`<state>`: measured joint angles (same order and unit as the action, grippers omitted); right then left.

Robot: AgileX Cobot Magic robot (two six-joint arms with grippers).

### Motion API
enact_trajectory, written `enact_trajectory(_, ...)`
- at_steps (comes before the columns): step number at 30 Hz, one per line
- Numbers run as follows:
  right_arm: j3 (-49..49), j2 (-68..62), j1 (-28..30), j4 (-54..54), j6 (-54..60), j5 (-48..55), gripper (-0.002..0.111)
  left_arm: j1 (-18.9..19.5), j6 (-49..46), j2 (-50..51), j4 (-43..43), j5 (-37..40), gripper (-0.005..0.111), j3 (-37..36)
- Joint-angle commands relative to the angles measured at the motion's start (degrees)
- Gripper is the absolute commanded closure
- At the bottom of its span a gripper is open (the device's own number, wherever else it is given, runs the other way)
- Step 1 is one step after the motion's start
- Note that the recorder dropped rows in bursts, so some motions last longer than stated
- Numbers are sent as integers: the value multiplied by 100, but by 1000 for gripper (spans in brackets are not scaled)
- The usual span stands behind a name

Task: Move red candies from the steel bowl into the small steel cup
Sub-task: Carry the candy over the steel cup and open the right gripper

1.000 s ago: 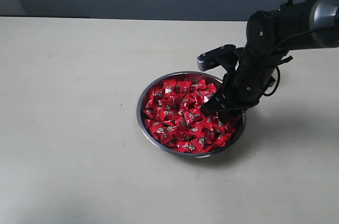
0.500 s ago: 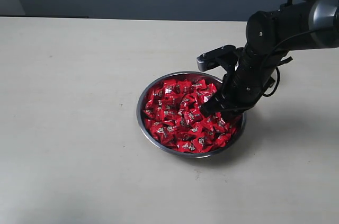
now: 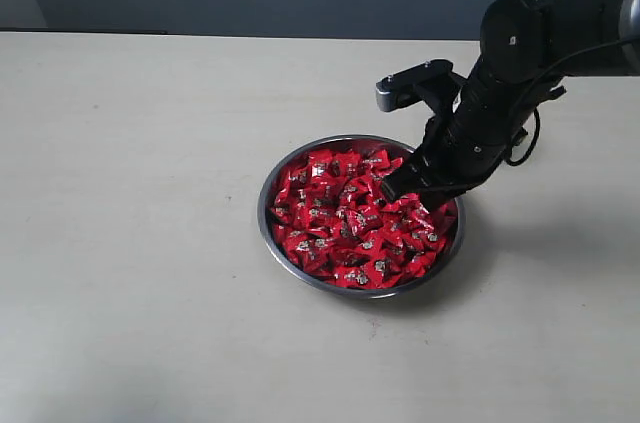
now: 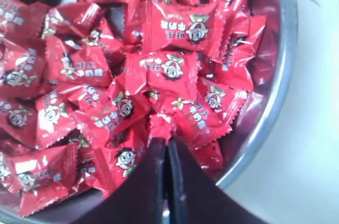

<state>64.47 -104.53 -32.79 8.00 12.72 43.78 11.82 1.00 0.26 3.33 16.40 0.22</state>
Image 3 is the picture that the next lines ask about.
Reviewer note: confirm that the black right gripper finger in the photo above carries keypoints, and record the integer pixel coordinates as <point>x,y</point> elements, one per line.
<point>434,197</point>
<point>406,179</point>

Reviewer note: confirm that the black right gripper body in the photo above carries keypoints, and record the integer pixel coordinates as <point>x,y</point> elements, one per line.
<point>482,131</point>

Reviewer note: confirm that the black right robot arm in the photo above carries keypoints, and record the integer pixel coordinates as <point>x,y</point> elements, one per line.
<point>527,47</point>

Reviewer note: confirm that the round steel plate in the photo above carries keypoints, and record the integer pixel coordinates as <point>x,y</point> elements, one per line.
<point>324,219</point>

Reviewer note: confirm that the red wrapped candy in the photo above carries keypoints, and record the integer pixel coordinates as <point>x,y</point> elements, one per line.
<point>377,160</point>
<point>363,219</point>
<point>320,163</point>
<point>351,278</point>
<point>424,240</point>

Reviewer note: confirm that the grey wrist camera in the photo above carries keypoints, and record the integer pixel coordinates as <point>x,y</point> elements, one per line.
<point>431,82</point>

